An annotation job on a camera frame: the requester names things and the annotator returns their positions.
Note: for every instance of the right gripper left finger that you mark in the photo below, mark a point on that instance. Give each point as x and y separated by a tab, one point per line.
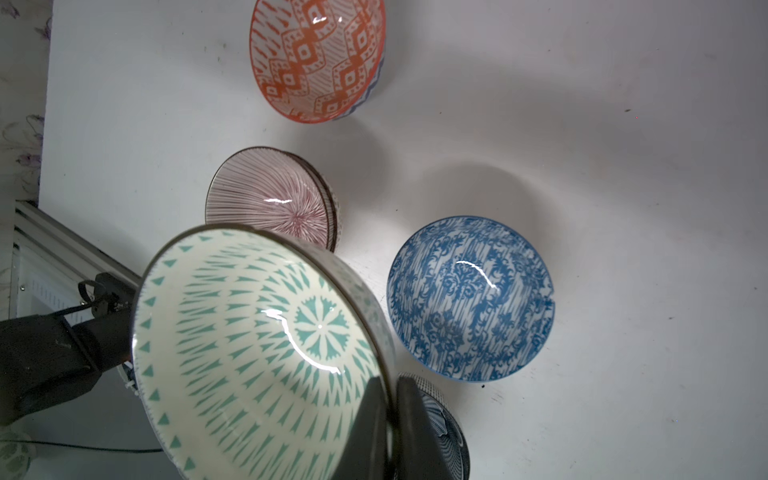
365	454

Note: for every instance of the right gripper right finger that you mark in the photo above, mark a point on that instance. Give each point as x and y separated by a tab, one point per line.
419	456

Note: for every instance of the dark navy flower bowl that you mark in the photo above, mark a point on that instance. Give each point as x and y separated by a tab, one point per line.
445	427

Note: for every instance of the green triangle patterned bowl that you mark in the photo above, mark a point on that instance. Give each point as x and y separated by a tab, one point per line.
252	352

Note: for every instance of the blue damask patterned bowl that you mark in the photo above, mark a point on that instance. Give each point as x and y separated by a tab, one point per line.
470	298

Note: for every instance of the pink striped bowl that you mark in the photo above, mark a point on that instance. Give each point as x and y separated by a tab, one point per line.
271	189

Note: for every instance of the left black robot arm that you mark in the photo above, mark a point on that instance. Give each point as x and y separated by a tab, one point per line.
50	359

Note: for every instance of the red patterned bowl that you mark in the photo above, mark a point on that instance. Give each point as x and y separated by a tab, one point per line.
317	60

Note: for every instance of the aluminium mounting rail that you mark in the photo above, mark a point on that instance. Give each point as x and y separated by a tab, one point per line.
49	261

